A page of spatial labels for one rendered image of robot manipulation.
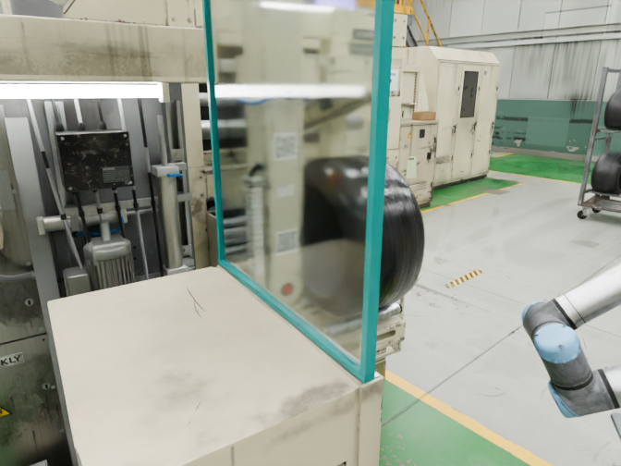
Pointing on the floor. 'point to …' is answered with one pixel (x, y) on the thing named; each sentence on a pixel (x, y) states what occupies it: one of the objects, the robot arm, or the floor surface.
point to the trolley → (605, 171)
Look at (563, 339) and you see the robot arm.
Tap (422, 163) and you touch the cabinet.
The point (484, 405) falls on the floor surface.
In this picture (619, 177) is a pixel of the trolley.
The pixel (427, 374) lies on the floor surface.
